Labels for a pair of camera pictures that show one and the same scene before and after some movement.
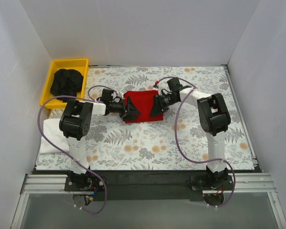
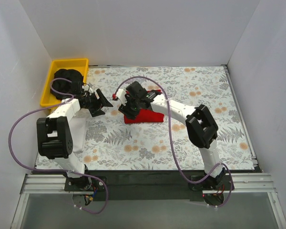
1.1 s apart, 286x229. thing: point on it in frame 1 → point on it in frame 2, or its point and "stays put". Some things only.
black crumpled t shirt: x=66 y=82 stays put
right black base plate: x=214 y=182 stays put
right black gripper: x=160 y=104 → x=126 y=105
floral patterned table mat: x=154 y=118 stays put
